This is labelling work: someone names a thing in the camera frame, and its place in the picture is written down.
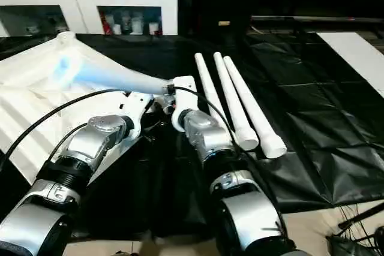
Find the white plastic table top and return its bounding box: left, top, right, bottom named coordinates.
left=0, top=31, right=176, bottom=186

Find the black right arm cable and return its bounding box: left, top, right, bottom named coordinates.
left=170, top=85, right=284, bottom=256

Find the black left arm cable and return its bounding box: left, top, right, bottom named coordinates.
left=0, top=87, right=131, bottom=170

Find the black metal rail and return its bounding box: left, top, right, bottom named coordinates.
left=250, top=14, right=384, bottom=27

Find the black plastic mat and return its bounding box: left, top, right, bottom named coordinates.
left=0, top=31, right=384, bottom=242

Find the white plastic table leg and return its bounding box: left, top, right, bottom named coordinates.
left=212, top=52, right=260, bottom=151
left=193, top=52, right=233, bottom=132
left=222, top=55, right=288, bottom=159
left=55, top=51, right=176, bottom=96

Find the white flat board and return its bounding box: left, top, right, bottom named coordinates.
left=316, top=31, right=384, bottom=98

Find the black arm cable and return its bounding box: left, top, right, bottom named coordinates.
left=0, top=87, right=131, bottom=170
left=170, top=85, right=284, bottom=256

